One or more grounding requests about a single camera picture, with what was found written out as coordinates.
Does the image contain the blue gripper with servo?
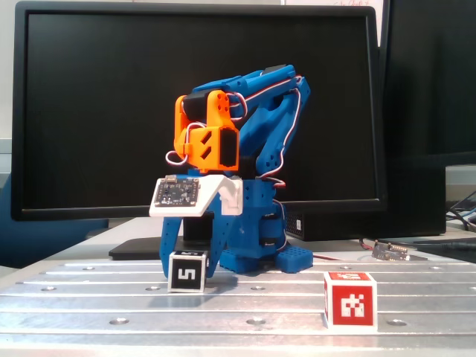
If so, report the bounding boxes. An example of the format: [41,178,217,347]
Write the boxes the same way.
[158,167,234,278]

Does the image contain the black cube with white marker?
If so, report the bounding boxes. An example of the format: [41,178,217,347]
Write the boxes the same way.
[167,250,209,294]

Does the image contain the red cube with white marker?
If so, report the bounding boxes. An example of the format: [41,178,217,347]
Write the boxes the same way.
[322,271,379,330]

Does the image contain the blue upholstered chair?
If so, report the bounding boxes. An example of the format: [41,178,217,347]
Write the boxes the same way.
[0,174,111,269]

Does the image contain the black Dell monitor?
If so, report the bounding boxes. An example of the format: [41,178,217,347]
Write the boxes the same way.
[10,0,387,261]

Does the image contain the small loose circuit board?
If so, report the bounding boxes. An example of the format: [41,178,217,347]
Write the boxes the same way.
[370,240,412,262]

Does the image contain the black monitor without logo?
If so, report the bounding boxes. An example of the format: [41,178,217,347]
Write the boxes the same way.
[382,0,476,167]

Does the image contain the white camera mount with board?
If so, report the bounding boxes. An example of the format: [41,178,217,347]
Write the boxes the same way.
[148,174,245,217]

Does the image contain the red white black servo cable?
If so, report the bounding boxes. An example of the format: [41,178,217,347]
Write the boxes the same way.
[165,122,204,167]
[226,72,305,189]

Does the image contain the aluminium slotted base plate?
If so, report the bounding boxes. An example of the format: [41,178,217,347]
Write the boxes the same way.
[0,258,476,353]

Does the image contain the thick black cable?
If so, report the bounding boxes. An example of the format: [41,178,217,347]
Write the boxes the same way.
[412,239,476,256]

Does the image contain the thin black cables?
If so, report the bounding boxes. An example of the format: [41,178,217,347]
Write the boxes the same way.
[446,191,476,228]

